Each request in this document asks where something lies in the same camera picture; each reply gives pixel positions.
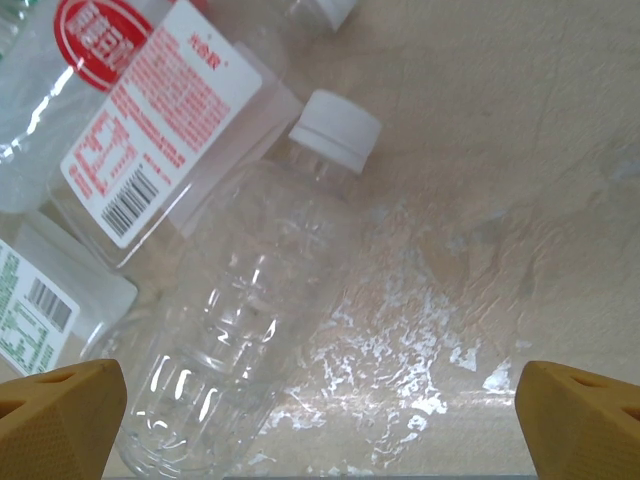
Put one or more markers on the clear bottle white cap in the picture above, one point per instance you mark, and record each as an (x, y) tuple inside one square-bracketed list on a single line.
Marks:
[(240, 300)]

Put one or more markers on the red label square bottle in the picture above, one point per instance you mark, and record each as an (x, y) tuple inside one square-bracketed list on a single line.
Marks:
[(165, 125)]

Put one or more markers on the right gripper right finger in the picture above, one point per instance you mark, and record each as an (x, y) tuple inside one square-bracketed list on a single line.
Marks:
[(585, 430)]

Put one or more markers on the green label square bottle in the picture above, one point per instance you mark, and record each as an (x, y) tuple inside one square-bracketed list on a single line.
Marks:
[(50, 300)]

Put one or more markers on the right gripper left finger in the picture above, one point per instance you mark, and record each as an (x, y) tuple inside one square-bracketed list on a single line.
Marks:
[(55, 425)]

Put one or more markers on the red round label bottle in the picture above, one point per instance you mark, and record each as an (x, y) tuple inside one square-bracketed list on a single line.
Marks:
[(30, 125)]

